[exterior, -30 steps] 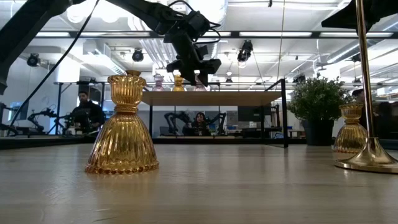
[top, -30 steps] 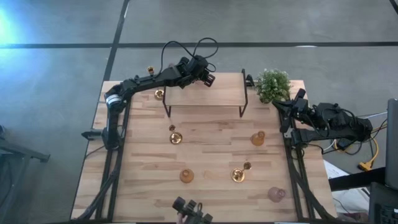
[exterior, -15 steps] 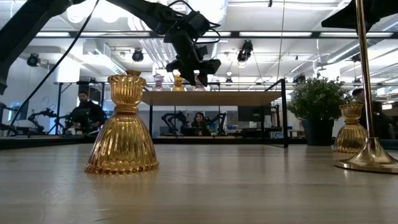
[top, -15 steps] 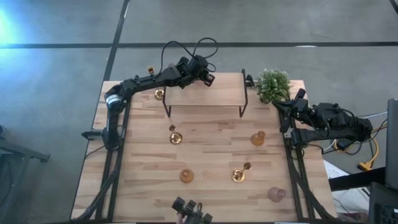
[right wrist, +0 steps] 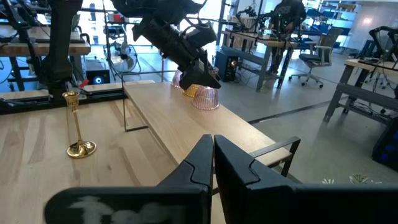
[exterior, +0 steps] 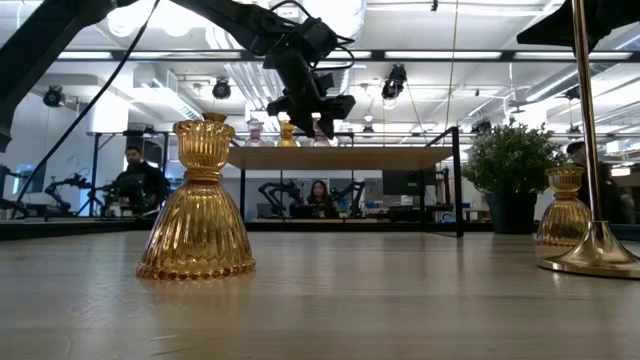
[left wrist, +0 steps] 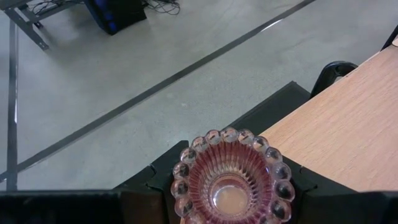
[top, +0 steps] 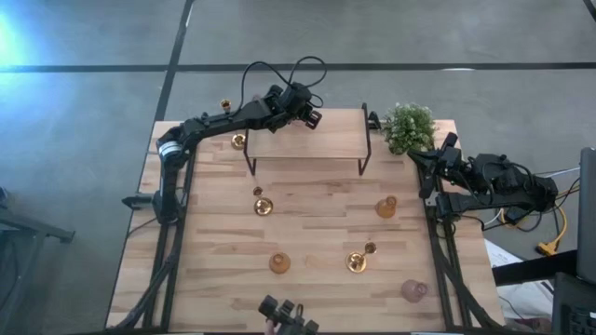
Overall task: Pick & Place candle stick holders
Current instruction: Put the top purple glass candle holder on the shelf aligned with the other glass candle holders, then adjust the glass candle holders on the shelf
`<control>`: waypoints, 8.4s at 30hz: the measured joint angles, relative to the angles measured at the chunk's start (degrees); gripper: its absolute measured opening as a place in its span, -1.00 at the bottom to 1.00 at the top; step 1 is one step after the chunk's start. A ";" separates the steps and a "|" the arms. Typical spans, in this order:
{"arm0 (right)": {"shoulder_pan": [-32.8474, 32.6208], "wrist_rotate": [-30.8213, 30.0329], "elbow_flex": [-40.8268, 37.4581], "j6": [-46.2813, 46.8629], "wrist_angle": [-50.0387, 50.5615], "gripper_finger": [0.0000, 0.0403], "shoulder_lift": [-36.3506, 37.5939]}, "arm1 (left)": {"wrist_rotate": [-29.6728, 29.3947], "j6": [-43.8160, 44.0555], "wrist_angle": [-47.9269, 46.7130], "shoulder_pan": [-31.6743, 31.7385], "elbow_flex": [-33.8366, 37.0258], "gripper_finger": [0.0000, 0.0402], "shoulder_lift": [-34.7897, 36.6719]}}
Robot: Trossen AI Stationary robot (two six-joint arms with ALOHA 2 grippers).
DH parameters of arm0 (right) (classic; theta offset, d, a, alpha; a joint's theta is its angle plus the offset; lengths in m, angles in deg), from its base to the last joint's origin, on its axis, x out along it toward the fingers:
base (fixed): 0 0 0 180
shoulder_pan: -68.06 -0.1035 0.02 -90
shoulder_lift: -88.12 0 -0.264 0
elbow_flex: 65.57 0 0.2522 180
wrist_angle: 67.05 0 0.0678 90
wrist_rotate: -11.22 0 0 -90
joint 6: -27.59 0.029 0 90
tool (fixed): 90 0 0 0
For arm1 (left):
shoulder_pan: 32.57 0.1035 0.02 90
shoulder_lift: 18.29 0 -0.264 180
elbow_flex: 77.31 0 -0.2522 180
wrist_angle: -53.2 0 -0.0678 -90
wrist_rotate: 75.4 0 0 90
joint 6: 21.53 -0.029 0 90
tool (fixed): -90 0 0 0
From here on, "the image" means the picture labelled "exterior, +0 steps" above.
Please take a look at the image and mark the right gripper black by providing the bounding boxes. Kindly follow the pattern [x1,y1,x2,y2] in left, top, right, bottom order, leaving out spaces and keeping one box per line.
[516,0,640,53]

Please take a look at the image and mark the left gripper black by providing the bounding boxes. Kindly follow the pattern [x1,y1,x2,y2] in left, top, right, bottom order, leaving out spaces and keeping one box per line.
[266,48,357,141]

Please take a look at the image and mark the pink ribbed glass candle holder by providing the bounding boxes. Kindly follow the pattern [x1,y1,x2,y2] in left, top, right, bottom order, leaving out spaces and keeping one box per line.
[310,119,334,148]
[244,117,267,148]

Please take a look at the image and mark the amber ribbed glass candle holder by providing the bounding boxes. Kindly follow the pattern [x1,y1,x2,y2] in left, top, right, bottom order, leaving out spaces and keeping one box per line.
[535,166,592,247]
[276,119,300,148]
[136,119,257,282]

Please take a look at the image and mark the tallest brass candlestick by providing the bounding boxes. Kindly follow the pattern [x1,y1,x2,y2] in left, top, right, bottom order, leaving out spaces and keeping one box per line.
[538,0,640,280]

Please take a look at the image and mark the wooden shelf black metal legs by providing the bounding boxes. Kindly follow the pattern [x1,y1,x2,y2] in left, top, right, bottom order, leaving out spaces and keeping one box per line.
[227,126,465,239]

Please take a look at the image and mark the dark computer monitor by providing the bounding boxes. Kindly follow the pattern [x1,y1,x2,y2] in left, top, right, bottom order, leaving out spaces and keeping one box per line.
[382,170,425,197]

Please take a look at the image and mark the green potted plant black pot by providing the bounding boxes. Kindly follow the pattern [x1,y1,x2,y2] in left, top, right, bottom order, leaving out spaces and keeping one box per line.
[460,119,571,235]

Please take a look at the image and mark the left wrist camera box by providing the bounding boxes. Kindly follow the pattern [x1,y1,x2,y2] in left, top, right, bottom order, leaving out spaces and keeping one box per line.
[298,17,342,57]

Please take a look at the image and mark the black aluminium table frame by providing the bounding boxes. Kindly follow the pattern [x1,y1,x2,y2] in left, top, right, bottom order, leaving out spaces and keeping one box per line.
[0,218,640,242]

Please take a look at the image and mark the silver ventilation duct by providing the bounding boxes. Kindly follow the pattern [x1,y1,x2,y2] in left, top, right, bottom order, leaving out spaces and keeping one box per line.
[299,0,368,49]

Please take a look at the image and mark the thin hanging cable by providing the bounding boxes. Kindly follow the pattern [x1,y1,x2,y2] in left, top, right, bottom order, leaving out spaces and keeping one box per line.
[444,0,460,132]

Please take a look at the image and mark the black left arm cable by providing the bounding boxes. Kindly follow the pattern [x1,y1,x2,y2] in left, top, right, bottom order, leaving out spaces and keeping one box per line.
[13,0,162,204]

